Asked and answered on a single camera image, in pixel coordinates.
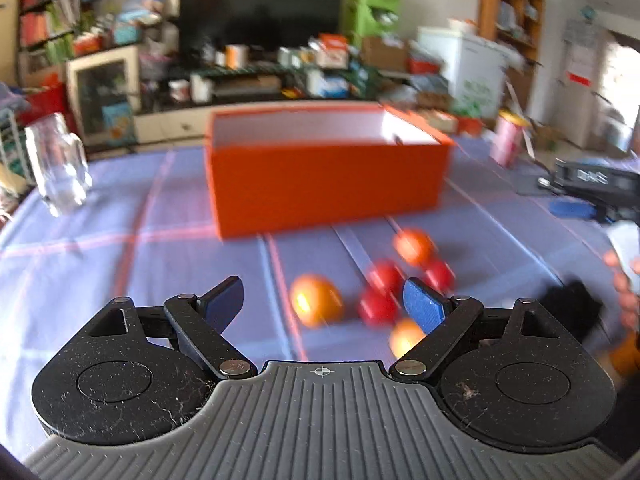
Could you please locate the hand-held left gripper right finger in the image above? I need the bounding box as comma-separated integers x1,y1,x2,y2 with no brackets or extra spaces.
389,276,556,383

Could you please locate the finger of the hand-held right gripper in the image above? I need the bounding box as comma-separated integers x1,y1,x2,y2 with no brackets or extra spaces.
550,199,594,221

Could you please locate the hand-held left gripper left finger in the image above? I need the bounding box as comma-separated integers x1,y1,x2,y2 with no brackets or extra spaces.
87,275,258,380

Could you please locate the red apple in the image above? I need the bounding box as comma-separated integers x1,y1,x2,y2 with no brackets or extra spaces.
422,259,456,292
367,260,405,297
357,287,401,330

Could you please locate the large orange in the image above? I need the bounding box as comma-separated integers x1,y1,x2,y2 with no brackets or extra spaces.
290,274,346,329

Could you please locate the orange cardboard box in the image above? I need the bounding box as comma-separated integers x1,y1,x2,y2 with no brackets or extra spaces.
204,101,456,240

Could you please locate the person's right forearm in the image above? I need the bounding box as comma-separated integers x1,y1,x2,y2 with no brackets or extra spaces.
607,332,640,379

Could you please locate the person's right hand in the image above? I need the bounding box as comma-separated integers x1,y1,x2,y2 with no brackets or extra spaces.
602,250,640,332

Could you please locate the pink cup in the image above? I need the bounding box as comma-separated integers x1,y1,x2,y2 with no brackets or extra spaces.
490,111,531,168

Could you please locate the dark fuzzy cloth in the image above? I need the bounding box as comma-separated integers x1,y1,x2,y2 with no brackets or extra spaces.
542,280,607,346

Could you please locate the white chest cabinet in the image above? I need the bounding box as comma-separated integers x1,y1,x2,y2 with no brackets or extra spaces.
417,25,508,116

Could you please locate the wooden bookshelf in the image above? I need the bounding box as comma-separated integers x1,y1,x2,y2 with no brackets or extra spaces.
477,0,546,106

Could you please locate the cream and black TV stand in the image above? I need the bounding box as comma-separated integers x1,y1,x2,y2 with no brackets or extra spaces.
132,50,451,147

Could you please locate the blue snack bag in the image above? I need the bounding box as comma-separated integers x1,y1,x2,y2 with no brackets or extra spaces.
101,102,137,146

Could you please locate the clear glass mug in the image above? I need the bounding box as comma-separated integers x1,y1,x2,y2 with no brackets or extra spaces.
24,112,93,218

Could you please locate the blue and white packet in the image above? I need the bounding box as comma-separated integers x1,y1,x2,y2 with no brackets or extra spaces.
320,72,351,99

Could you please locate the open cardboard box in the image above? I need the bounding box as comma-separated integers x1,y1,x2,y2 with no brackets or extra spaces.
360,35,409,72

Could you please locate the cream glass-door cabinet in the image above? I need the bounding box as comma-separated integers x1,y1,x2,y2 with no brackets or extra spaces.
65,45,144,148

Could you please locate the red and white packet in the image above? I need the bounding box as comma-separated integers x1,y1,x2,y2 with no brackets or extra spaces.
317,34,351,69

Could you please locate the green plastic rack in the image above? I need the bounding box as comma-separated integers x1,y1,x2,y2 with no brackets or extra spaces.
345,0,403,52

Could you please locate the black television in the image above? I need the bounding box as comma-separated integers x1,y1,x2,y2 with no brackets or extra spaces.
178,0,346,53

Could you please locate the bookshelf with books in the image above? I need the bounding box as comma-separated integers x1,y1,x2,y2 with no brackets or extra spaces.
17,0,108,67

